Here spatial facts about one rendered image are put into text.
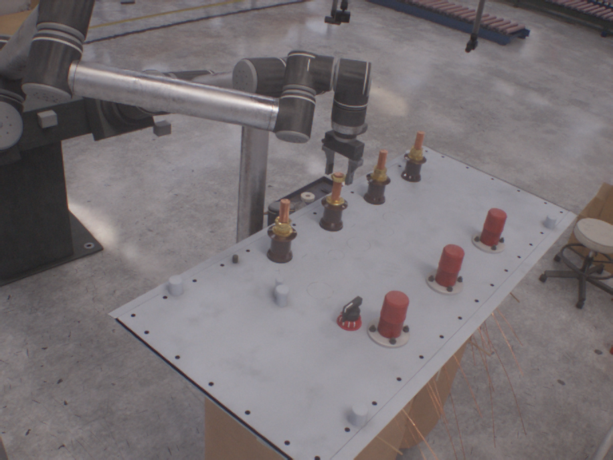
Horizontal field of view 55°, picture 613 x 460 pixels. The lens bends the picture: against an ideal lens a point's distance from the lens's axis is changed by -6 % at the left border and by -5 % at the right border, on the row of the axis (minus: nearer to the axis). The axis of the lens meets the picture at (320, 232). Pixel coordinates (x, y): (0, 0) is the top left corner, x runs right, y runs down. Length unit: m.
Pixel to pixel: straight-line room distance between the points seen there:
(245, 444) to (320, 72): 1.14
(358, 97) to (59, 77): 0.87
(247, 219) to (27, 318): 1.91
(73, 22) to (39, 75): 0.19
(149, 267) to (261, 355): 2.57
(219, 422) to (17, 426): 1.58
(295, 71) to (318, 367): 0.86
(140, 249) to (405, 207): 2.38
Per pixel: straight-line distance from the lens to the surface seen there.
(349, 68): 1.89
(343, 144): 2.00
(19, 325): 3.87
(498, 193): 2.64
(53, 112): 3.20
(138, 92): 1.83
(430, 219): 2.33
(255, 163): 2.28
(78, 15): 1.92
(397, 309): 1.68
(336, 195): 2.10
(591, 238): 4.49
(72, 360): 3.60
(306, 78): 1.88
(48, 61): 1.86
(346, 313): 1.73
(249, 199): 2.33
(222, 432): 2.00
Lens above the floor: 2.55
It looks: 34 degrees down
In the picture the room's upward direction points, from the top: 8 degrees clockwise
